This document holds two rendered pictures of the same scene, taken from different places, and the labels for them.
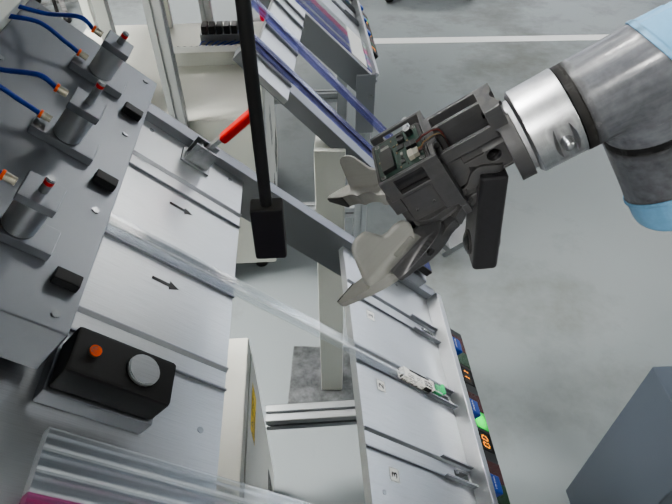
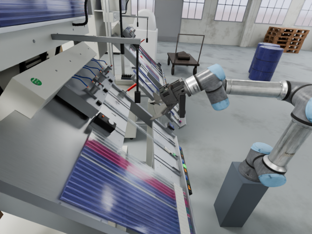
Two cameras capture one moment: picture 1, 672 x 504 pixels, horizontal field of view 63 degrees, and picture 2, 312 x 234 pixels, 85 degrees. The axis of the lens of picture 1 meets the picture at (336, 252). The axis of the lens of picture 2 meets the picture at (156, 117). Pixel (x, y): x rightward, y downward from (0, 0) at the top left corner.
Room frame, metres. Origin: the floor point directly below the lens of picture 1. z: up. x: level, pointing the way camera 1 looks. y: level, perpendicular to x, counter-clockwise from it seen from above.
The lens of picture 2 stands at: (-0.29, -0.03, 1.43)
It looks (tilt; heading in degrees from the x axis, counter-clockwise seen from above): 33 degrees down; 0
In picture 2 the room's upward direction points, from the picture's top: 4 degrees clockwise
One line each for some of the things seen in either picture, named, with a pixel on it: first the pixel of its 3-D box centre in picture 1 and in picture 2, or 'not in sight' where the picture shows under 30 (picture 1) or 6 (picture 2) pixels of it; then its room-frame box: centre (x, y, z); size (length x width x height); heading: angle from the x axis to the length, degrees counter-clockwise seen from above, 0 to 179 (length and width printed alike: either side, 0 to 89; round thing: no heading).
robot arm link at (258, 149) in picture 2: not in sight; (260, 154); (0.48, -0.68, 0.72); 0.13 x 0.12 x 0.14; 173
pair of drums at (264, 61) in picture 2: not in sight; (264, 61); (4.38, -2.77, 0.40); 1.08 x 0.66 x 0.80; 171
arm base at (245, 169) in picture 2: not in sight; (253, 166); (0.49, -0.68, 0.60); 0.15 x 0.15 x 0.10
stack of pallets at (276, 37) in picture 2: not in sight; (283, 39); (8.70, -5.80, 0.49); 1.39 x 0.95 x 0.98; 92
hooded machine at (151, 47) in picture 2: not in sight; (144, 40); (4.54, 0.42, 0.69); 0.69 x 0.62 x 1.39; 91
